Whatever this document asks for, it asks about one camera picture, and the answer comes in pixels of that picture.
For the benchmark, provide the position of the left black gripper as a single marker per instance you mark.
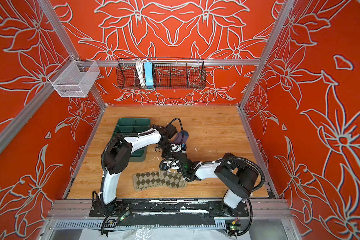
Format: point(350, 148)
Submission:
point(169, 155)

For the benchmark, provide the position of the purple sock with yellow cuff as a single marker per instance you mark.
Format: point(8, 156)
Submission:
point(181, 137)

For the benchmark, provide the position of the green plastic divider tray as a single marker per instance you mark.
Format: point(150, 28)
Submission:
point(129, 127)

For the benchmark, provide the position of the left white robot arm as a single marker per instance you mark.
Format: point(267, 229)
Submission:
point(117, 153)

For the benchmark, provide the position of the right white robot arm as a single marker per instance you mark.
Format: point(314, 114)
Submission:
point(240, 175)

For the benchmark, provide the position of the beige argyle sock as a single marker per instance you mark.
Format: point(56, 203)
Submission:
point(149, 180)

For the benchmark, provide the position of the light blue box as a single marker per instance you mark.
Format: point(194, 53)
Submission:
point(148, 67)

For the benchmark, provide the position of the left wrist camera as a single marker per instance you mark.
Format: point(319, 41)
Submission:
point(178, 148)

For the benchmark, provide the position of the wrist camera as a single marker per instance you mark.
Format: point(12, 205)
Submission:
point(168, 163)
point(178, 148)

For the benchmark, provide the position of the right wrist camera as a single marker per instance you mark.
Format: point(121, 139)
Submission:
point(168, 163)

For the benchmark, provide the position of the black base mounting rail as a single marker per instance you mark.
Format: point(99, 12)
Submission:
point(169, 212)

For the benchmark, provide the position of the black wire wall basket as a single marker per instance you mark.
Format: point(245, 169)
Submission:
point(175, 74)

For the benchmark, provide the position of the clear acrylic wall bin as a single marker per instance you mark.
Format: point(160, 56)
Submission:
point(71, 79)

